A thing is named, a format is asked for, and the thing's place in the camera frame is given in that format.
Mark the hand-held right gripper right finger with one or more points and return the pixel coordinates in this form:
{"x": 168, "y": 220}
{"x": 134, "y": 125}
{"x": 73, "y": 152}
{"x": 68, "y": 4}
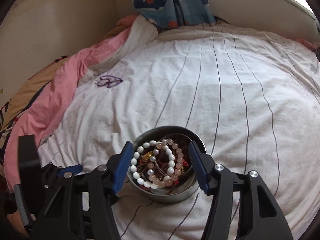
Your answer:
{"x": 198, "y": 170}

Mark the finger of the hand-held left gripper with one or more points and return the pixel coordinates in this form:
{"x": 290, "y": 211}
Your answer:
{"x": 73, "y": 168}

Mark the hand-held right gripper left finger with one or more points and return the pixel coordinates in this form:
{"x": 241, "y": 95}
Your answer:
{"x": 122, "y": 170}

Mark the gold charm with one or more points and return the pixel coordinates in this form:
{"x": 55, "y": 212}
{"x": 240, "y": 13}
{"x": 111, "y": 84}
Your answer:
{"x": 148, "y": 156}

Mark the round metal bowl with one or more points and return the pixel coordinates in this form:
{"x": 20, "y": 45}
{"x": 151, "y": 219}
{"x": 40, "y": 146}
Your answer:
{"x": 172, "y": 197}

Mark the person's left hand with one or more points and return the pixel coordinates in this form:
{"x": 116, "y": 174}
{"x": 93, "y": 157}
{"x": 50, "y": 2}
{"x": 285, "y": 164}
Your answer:
{"x": 16, "y": 222}

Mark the yellow patterned bed sheet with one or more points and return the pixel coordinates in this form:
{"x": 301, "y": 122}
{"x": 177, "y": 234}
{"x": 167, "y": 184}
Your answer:
{"x": 22, "y": 97}

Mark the pink blanket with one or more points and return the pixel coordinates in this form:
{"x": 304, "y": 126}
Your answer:
{"x": 62, "y": 87}

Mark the white striped duvet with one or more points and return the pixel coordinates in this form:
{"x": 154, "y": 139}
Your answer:
{"x": 200, "y": 85}

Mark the whale print curtain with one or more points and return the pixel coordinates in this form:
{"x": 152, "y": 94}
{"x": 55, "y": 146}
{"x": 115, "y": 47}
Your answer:
{"x": 160, "y": 2}

